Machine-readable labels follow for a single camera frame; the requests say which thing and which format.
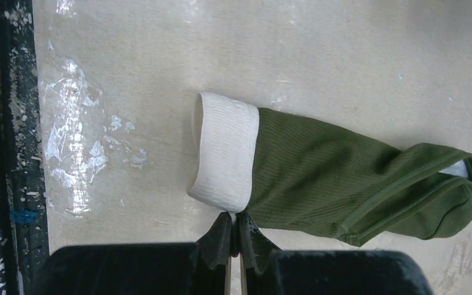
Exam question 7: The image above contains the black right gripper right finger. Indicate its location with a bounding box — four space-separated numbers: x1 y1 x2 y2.
238 211 279 294

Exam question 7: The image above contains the olive green underwear cream waistband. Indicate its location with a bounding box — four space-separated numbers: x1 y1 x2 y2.
187 92 472 246

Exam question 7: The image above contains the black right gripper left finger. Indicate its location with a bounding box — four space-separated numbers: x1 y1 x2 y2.
195 212 233 294

